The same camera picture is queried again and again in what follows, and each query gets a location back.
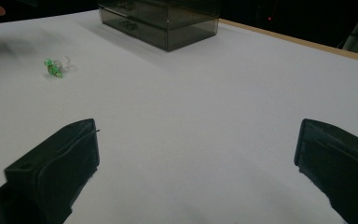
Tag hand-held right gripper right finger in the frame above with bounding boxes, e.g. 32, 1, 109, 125
294, 118, 358, 224

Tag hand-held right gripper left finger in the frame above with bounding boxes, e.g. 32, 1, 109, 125
4, 118, 101, 224

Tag small green clear ornament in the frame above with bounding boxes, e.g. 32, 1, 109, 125
43, 55, 73, 79

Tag smoky clear drawer box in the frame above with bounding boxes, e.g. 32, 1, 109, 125
98, 0, 221, 52

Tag white table cover sheet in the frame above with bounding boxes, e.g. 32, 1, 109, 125
0, 8, 358, 224

